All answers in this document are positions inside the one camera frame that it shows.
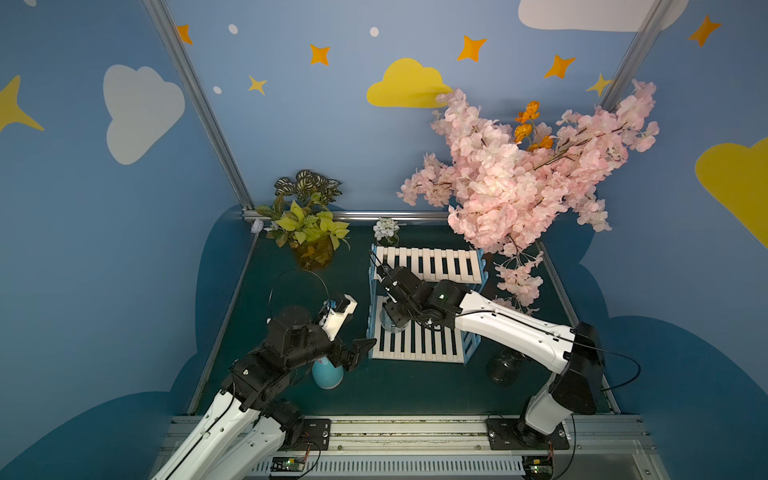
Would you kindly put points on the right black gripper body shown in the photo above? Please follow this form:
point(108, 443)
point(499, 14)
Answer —
point(395, 284)

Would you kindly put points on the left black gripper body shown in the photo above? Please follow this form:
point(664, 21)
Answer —
point(339, 352)

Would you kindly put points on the clear blue-capped spray bottle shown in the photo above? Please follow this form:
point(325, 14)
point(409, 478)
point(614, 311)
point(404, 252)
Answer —
point(391, 317)

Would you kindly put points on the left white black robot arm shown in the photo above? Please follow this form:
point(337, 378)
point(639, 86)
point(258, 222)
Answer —
point(246, 423)

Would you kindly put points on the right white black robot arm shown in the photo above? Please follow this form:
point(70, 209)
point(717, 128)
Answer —
point(572, 355)

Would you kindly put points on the blue white slatted shelf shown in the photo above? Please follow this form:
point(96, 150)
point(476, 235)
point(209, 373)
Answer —
point(453, 273)

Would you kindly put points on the small white flower pot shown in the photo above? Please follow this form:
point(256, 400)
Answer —
point(386, 232)

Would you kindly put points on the left circuit board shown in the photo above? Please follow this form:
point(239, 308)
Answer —
point(285, 465)

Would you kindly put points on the circuit board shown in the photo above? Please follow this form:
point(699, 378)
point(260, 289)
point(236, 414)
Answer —
point(285, 465)
point(537, 468)

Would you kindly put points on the green leafy potted plant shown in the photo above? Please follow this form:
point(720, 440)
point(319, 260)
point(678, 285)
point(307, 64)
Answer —
point(300, 218)

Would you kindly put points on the pink cherry blossom tree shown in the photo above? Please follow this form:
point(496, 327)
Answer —
point(501, 198)

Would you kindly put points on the orange artificial flowers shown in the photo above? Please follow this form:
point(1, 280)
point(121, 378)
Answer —
point(536, 135)

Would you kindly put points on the right circuit board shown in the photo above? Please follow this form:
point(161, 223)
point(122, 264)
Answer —
point(537, 468)

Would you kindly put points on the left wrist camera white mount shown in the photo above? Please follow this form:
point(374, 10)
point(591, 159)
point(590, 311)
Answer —
point(335, 314)

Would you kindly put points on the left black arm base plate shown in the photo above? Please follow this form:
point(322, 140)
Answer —
point(308, 432)

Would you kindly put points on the aluminium front rail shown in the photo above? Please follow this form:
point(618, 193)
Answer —
point(456, 447)

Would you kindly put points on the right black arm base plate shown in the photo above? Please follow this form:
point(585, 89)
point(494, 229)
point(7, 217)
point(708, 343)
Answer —
point(512, 434)

